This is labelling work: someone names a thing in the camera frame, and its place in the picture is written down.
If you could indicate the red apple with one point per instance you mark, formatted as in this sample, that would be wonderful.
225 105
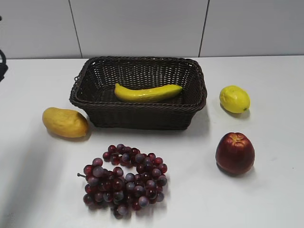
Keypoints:
235 154

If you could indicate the dark woven wicker basket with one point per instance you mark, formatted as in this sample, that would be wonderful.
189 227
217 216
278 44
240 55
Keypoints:
93 92

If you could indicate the purple red grape bunch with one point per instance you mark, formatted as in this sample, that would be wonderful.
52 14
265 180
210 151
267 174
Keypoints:
124 179

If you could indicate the yellow lemon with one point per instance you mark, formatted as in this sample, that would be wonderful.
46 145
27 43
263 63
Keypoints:
234 99

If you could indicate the yellow orange mango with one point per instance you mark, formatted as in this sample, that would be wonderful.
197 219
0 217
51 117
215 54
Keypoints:
65 122

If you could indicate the yellow plastic banana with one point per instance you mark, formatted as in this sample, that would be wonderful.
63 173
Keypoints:
150 95

